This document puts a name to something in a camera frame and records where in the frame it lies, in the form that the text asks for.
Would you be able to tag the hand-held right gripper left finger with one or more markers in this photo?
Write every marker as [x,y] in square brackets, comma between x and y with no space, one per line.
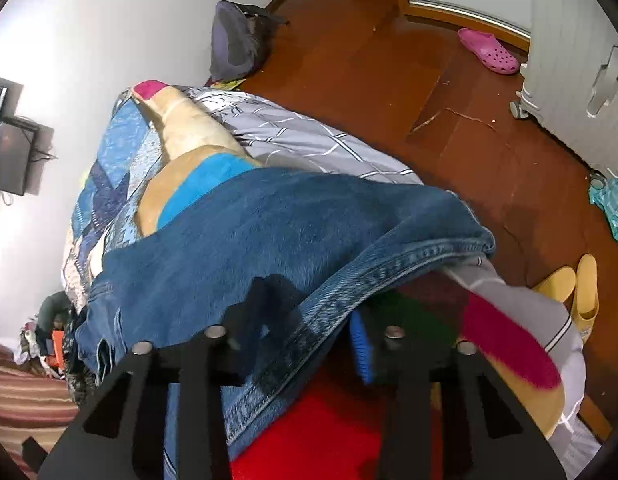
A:
[259,320]

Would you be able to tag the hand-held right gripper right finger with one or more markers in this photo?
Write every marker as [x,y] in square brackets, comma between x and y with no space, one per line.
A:
[363,355]

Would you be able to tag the blue denim jeans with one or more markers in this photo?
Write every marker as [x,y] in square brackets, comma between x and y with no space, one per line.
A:
[289,225]

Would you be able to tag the pile of clothes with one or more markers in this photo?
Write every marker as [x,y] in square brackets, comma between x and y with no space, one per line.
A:
[31,345]

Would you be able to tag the grey patterned bed sheet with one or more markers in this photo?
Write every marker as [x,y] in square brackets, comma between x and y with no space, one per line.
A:
[299,135]

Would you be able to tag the colourful fleece blanket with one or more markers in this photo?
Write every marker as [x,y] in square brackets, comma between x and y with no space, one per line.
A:
[189,130]

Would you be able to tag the dark green jacket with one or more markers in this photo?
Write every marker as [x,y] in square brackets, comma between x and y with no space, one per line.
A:
[56,310]

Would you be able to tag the yellow slipper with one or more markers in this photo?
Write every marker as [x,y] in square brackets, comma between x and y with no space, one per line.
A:
[556,285]
[586,295]

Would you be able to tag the orange box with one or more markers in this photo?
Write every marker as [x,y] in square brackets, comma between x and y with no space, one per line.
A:
[55,352]

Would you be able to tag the blue patchwork quilt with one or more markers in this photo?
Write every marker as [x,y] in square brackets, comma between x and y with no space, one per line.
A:
[114,160]

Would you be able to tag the red striped cloth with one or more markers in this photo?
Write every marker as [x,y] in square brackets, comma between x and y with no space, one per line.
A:
[24,400]

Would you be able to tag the grey backpack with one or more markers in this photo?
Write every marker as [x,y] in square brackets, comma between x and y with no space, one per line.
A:
[234,40]

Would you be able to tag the teal plastic bag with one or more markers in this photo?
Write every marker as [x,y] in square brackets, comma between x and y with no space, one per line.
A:
[616,210]

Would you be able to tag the pink clog shoe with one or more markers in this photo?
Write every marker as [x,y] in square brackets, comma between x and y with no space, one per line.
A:
[489,50]

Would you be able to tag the white suitcase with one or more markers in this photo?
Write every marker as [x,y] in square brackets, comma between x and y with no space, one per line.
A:
[564,60]

